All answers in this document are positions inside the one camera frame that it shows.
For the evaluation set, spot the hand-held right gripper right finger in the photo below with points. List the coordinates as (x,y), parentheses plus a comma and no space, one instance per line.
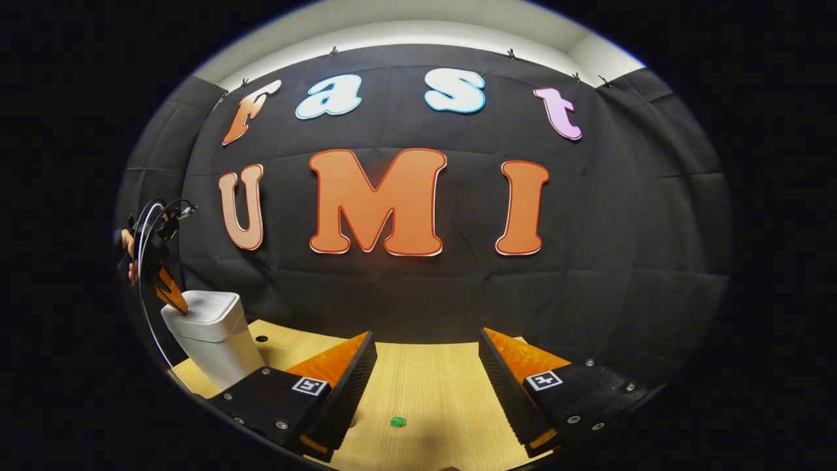
(507,386)

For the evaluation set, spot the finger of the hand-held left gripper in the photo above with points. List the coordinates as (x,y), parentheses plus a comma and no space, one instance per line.
(171,294)

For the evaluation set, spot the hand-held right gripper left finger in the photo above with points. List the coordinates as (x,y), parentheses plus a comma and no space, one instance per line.
(350,392)

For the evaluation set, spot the green paper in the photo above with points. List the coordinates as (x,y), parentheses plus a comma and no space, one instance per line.
(398,422)

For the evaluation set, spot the white desktop garbage bin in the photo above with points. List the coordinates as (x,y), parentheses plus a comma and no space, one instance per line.
(222,353)

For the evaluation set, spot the wooden desktop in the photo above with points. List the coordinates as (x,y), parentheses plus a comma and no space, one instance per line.
(431,392)

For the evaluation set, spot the black backdrop cloth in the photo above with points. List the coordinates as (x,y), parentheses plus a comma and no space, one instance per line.
(588,261)

